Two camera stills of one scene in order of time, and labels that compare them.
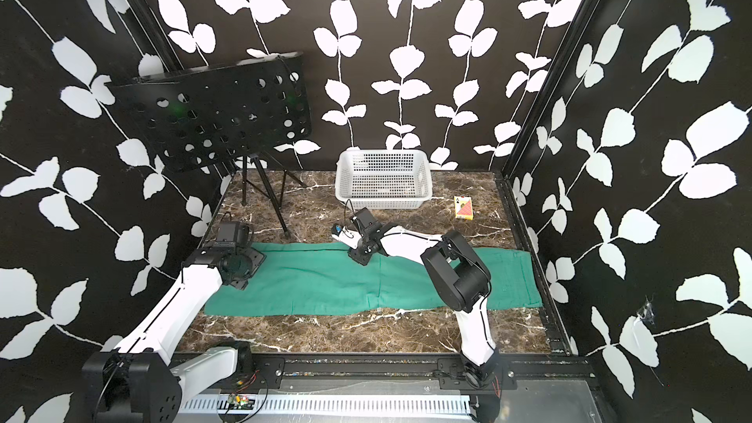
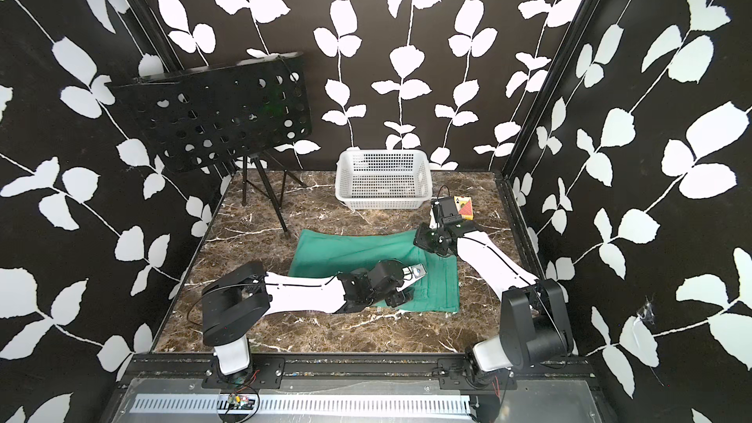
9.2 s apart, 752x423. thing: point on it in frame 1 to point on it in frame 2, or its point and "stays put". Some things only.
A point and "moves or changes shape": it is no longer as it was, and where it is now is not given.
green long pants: (328, 280) moves or changes shape
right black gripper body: (362, 253) to (431, 238)
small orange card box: (463, 208) stays put
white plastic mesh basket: (384, 178) stays put
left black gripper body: (252, 258) to (394, 298)
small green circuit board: (242, 402) stays put
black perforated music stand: (217, 116) stays put
